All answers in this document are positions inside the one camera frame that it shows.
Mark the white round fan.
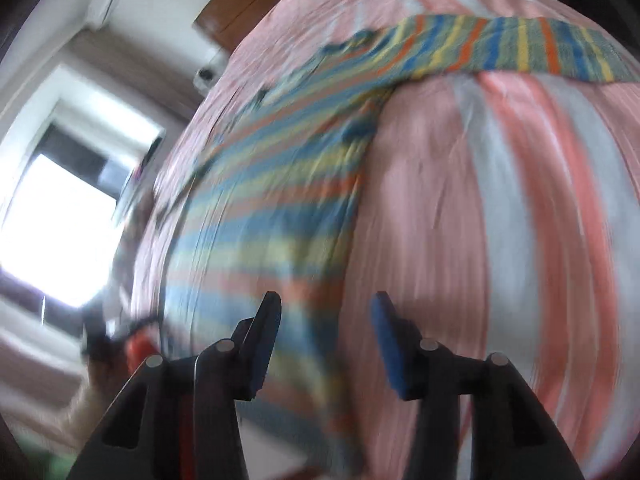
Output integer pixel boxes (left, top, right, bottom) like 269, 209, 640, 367
194, 50, 228, 93

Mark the bed with pink striped sheet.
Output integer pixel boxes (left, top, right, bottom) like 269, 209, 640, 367
130, 0, 640, 480

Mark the window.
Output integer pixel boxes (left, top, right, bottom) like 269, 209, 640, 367
0, 125, 126, 311

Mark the wooden headboard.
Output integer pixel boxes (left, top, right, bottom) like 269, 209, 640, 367
194, 0, 326, 53

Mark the multicolour striped knit garment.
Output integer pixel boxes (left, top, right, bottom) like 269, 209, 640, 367
160, 14, 640, 476

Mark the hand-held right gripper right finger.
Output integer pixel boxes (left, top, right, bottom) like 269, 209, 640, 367
370, 291, 586, 480

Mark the person's left forearm orange sleeve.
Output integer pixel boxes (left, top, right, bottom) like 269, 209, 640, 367
122, 327, 158, 373

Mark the brown curtain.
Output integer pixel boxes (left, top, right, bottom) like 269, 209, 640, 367
65, 27, 201, 126

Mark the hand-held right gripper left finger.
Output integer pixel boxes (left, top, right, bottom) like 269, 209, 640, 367
65, 291, 282, 480

